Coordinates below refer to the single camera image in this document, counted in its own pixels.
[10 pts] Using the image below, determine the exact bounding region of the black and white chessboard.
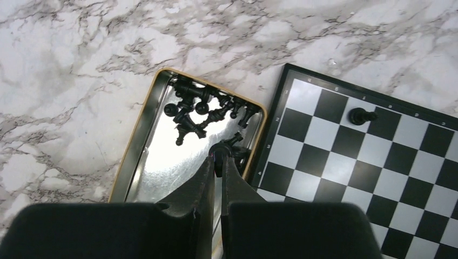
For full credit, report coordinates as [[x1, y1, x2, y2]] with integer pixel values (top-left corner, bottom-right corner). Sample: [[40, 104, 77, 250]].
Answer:
[[250, 64, 457, 258]]

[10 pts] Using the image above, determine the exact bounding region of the black chess piece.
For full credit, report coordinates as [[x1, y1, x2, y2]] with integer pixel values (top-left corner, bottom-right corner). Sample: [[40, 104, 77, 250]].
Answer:
[[348, 107, 378, 126], [208, 142, 233, 178]]

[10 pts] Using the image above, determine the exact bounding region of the yellow metal tin box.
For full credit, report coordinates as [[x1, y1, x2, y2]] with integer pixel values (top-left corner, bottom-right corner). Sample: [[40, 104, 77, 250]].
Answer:
[[110, 68, 267, 258]]

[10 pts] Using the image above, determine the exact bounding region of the pile of black chess pieces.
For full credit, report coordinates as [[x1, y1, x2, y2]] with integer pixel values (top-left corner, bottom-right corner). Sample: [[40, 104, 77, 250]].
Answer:
[[164, 76, 261, 146]]

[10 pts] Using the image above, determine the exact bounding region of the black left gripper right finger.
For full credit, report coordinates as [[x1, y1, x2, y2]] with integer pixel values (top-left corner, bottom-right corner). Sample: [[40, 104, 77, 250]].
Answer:
[[221, 156, 381, 258]]

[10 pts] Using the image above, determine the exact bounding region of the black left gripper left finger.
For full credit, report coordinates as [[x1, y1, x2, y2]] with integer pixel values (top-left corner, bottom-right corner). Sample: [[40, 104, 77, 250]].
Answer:
[[1, 157, 214, 258]]

